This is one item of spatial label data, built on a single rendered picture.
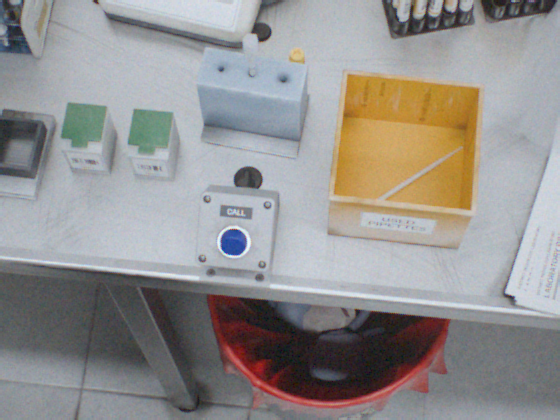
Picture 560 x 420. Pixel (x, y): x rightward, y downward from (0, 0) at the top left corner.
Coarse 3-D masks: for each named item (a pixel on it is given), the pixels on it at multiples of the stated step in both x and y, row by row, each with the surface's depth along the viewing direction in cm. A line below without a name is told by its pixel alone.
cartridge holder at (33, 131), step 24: (0, 120) 108; (24, 120) 107; (48, 120) 110; (0, 144) 109; (24, 144) 109; (48, 144) 109; (0, 168) 106; (24, 168) 105; (0, 192) 107; (24, 192) 107
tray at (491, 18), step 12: (492, 0) 113; (504, 0) 113; (528, 0) 113; (540, 0) 113; (552, 0) 114; (492, 12) 114; (504, 12) 114; (516, 12) 114; (528, 12) 114; (540, 12) 115
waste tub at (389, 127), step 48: (384, 96) 105; (432, 96) 104; (480, 96) 100; (336, 144) 99; (384, 144) 109; (432, 144) 109; (480, 144) 99; (336, 192) 107; (384, 192) 107; (432, 192) 107; (384, 240) 106; (432, 240) 104
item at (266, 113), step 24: (216, 72) 102; (240, 72) 102; (264, 72) 102; (288, 72) 102; (216, 96) 103; (240, 96) 102; (264, 96) 101; (288, 96) 101; (216, 120) 108; (240, 120) 107; (264, 120) 106; (288, 120) 105; (240, 144) 109; (264, 144) 109; (288, 144) 109
